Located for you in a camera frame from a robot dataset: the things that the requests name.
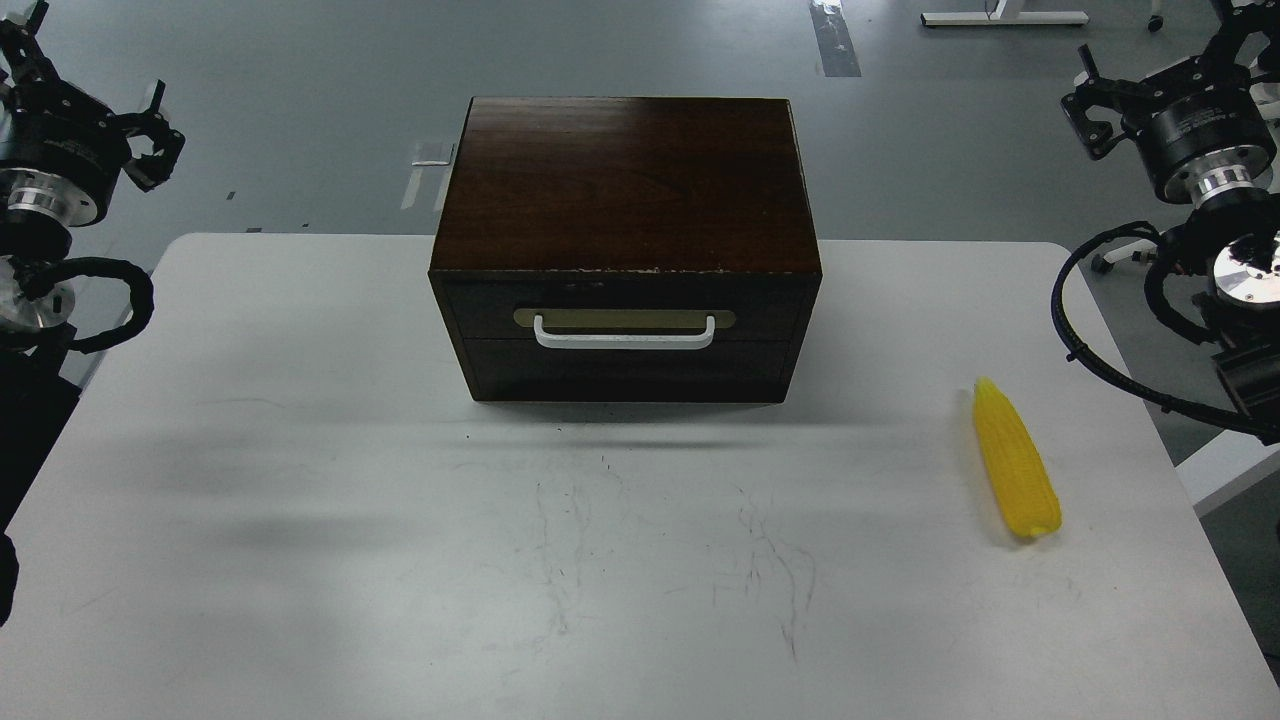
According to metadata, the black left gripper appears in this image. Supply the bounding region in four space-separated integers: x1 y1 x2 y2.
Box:
1 1 186 192

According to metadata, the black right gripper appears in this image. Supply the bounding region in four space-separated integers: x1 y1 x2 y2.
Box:
1061 1 1279 196

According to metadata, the yellow toy corn cob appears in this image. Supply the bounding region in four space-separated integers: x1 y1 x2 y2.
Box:
972 375 1062 539

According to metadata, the wooden drawer with white handle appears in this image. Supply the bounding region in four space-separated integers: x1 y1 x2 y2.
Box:
433 275 819 347

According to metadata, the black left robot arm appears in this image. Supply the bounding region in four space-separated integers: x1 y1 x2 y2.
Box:
1 1 186 527

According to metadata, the dark wooden drawer cabinet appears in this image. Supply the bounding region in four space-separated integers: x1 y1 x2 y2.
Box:
428 97 822 404

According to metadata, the white desk leg base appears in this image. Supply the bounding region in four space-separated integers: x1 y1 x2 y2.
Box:
919 1 1091 28

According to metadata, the white office chair base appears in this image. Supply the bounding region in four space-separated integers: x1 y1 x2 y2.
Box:
1089 240 1158 275

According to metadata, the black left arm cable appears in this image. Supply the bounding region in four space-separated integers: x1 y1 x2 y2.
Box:
18 258 156 356

